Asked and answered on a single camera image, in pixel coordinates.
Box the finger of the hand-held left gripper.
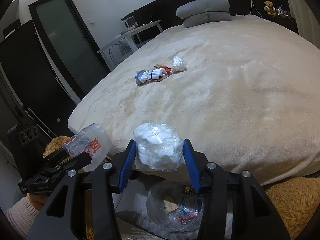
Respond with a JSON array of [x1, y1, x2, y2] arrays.
[[57, 154, 93, 173], [44, 147, 73, 167]]

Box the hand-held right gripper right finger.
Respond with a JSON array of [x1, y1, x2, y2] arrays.
[[182, 138, 292, 240]]

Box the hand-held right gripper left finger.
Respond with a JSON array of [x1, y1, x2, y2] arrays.
[[26, 139, 137, 240]]

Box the clear plastic bottle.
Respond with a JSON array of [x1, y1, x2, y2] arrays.
[[62, 123, 112, 173]]

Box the large white plastic bag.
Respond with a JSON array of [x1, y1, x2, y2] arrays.
[[133, 122, 184, 172]]

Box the bin with clear plastic liner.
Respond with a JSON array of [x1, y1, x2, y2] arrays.
[[146, 181, 208, 233]]

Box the white and blue snack wrapper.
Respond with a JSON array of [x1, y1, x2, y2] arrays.
[[136, 67, 170, 86]]

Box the red snack wrapper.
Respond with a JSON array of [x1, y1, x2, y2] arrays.
[[154, 64, 173, 75]]

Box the small white plastic bag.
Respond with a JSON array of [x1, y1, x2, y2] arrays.
[[172, 56, 187, 73]]

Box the person's left forearm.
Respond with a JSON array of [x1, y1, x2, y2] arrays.
[[4, 196, 40, 239]]

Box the person's left hand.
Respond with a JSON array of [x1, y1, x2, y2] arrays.
[[26, 192, 50, 212]]

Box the bed with beige blanket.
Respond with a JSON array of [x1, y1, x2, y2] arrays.
[[67, 15, 320, 188]]

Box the black wardrobe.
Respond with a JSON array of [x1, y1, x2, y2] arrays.
[[0, 20, 78, 145]]

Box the brown fluffy rug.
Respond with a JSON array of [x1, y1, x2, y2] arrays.
[[44, 135, 320, 240]]

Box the dark frosted glass door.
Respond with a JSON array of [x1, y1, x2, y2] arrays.
[[28, 0, 112, 100]]

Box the white desk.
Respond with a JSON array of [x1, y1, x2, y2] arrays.
[[97, 19, 162, 70]]

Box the grey quilted pillow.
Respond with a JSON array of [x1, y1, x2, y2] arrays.
[[183, 12, 232, 29]]

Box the folded grey quilt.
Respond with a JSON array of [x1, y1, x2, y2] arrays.
[[176, 0, 230, 19]]

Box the brown teddy bear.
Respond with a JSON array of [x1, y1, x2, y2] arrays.
[[263, 0, 277, 16]]

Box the cluster of small bottles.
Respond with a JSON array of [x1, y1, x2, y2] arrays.
[[276, 5, 292, 18]]

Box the cream curtain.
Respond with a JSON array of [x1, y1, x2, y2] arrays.
[[284, 0, 318, 45]]

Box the white wire chair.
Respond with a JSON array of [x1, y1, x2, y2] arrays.
[[110, 42, 133, 67]]

